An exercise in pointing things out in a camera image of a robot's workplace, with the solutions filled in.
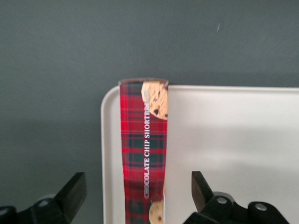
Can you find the red tartan cookie box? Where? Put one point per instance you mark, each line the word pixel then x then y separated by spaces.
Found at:
pixel 140 140

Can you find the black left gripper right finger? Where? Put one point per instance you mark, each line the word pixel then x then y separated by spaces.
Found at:
pixel 203 193

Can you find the white rectangular plastic tray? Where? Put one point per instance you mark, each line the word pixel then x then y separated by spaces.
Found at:
pixel 222 140

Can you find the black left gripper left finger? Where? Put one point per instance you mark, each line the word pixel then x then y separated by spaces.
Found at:
pixel 72 196

